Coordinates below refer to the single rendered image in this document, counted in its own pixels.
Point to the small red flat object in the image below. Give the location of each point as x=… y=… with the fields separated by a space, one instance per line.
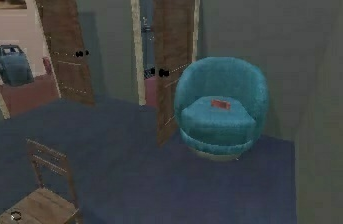
x=220 y=104

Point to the teal round armchair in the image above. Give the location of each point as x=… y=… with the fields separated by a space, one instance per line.
x=219 y=130

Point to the brown wooden room door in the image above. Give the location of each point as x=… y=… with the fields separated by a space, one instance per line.
x=66 y=50
x=172 y=50

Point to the brown wooden chair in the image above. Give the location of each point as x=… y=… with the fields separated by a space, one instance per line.
x=42 y=203

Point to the blue grey armchair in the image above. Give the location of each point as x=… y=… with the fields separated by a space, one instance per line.
x=12 y=65

